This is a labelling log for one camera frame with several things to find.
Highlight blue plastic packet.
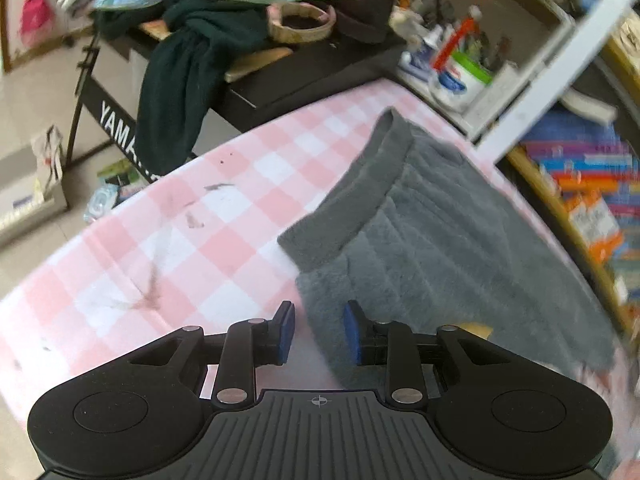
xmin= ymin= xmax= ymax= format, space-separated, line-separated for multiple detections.
xmin=84 ymin=184 xmax=119 ymax=222

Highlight woven straw basket ring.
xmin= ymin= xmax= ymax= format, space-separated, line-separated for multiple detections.
xmin=267 ymin=1 xmax=337 ymax=44

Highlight grey fleece pants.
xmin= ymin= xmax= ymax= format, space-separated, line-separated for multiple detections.
xmin=276 ymin=107 xmax=619 ymax=392

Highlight cardboard box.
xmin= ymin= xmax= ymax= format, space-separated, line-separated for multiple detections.
xmin=0 ymin=124 xmax=69 ymax=242

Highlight pink checked printed table mat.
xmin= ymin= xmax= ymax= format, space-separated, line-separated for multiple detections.
xmin=0 ymin=78 xmax=633 ymax=433

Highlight wooden board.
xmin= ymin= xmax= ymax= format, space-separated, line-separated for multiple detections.
xmin=224 ymin=47 xmax=294 ymax=83

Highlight white wooden bookshelf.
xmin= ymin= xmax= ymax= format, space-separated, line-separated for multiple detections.
xmin=394 ymin=0 xmax=640 ymax=341

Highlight black digital piano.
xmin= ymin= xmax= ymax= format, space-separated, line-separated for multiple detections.
xmin=74 ymin=22 xmax=407 ymax=184

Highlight dark green garment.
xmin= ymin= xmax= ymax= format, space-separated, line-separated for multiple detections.
xmin=95 ymin=0 xmax=275 ymax=177

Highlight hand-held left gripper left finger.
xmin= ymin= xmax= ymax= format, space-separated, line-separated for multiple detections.
xmin=130 ymin=301 xmax=296 ymax=408

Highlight pink bag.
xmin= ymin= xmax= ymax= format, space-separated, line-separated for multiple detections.
xmin=19 ymin=0 xmax=54 ymax=47

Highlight white container blue label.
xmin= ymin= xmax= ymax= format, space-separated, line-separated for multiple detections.
xmin=429 ymin=51 xmax=494 ymax=107

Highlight yellow paper piece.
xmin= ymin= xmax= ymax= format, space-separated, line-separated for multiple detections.
xmin=457 ymin=322 xmax=494 ymax=342

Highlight dark brown cloth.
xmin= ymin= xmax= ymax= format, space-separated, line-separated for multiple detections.
xmin=331 ymin=0 xmax=402 ymax=44

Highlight row of colourful books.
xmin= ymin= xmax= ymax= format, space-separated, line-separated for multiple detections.
xmin=519 ymin=109 xmax=640 ymax=308

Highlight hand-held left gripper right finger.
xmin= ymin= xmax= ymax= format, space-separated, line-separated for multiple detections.
xmin=343 ymin=300 xmax=507 ymax=408

